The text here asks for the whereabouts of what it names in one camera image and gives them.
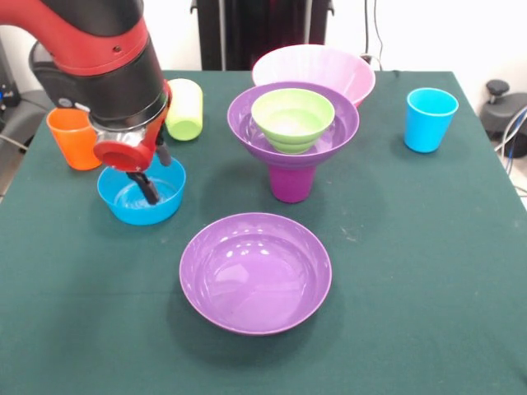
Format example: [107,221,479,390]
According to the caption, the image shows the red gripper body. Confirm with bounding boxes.
[93,90,172,172]

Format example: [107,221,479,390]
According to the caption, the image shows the blue bowl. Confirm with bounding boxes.
[96,156,187,226]

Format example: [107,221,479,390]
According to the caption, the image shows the lime green cup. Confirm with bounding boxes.
[164,78,204,142]

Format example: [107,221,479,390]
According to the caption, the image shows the green ribbed bowl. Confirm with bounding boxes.
[250,89,335,156]

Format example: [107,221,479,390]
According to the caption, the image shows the purple cup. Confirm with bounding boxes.
[269,163,318,204]

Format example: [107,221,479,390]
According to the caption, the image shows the purple bowl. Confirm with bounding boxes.
[179,211,333,337]
[226,81,361,170]

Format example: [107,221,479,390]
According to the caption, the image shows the orange cup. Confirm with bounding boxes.
[45,109,104,171]

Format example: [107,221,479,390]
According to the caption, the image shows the grey chair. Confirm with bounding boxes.
[0,88,53,150]

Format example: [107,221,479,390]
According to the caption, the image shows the black equipment box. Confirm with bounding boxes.
[0,40,21,124]

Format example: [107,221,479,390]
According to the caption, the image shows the large pink bowl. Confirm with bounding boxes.
[251,44,376,109]

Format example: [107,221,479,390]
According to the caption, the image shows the dark green tablecloth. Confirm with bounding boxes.
[0,68,527,395]

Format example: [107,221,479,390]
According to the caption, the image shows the blue cup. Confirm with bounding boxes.
[403,87,459,154]

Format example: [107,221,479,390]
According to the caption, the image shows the black knob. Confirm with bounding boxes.
[484,79,512,109]

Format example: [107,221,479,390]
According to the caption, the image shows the dark grey base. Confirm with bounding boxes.
[480,92,527,143]

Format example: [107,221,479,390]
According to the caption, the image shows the black wall cable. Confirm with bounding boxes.
[360,0,385,71]

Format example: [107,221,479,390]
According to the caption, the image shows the blue and grey cables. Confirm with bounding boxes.
[493,105,527,194]

